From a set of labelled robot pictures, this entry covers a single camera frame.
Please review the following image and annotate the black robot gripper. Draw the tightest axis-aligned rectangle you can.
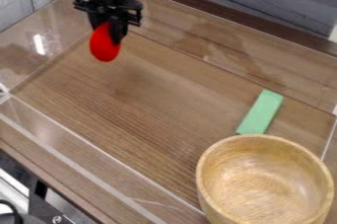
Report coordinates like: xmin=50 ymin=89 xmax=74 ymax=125
xmin=74 ymin=0 xmax=144 ymax=44

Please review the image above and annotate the red plush strawberry toy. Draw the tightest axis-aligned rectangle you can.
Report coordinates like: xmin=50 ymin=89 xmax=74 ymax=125
xmin=90 ymin=22 xmax=122 ymax=62

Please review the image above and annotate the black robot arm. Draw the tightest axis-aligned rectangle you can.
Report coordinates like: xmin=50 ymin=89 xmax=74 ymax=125
xmin=74 ymin=0 xmax=144 ymax=44

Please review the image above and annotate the clear acrylic table barrier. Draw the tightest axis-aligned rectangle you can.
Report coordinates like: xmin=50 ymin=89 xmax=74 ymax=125
xmin=0 ymin=0 xmax=337 ymax=224

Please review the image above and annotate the green rectangular block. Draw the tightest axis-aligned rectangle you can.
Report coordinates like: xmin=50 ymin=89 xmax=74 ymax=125
xmin=236 ymin=90 xmax=284 ymax=135

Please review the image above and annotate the wooden bowl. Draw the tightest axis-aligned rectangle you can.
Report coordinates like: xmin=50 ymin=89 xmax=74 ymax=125
xmin=196 ymin=134 xmax=335 ymax=224

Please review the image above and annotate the black metal table frame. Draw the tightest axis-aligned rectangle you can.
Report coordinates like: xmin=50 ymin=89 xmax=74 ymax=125
xmin=0 ymin=175 xmax=78 ymax=224

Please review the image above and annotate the black cable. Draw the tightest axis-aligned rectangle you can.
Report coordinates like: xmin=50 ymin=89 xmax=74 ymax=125
xmin=0 ymin=199 xmax=24 ymax=224

